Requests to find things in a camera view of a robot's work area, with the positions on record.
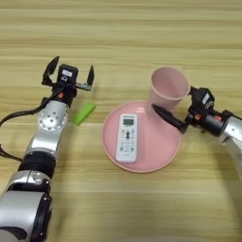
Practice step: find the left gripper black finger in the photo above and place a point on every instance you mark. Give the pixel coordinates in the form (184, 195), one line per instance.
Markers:
(48, 72)
(90, 77)

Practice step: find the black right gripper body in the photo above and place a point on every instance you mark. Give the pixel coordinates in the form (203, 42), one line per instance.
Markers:
(208, 121)

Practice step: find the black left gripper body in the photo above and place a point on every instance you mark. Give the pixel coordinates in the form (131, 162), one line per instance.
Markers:
(64, 94)

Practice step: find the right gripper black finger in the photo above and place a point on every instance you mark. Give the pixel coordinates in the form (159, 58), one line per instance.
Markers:
(170, 118)
(193, 91)

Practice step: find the pink plastic cup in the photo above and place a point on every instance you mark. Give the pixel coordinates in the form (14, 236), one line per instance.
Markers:
(167, 86)

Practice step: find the green rectangular block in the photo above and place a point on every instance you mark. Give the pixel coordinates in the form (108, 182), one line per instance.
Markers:
(83, 113)

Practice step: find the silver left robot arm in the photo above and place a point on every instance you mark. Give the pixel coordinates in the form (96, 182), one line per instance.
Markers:
(44, 141)

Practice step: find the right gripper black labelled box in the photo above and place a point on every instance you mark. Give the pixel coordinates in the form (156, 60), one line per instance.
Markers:
(206, 99)

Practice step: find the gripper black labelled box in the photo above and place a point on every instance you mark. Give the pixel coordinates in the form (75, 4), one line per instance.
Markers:
(206, 99)
(67, 74)

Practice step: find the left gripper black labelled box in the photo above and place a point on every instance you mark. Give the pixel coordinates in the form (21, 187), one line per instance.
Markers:
(67, 74)

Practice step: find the pink round plate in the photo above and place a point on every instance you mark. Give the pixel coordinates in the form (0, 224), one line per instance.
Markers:
(151, 151)

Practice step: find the white remote control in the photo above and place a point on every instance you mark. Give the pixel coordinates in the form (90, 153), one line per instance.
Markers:
(127, 145)

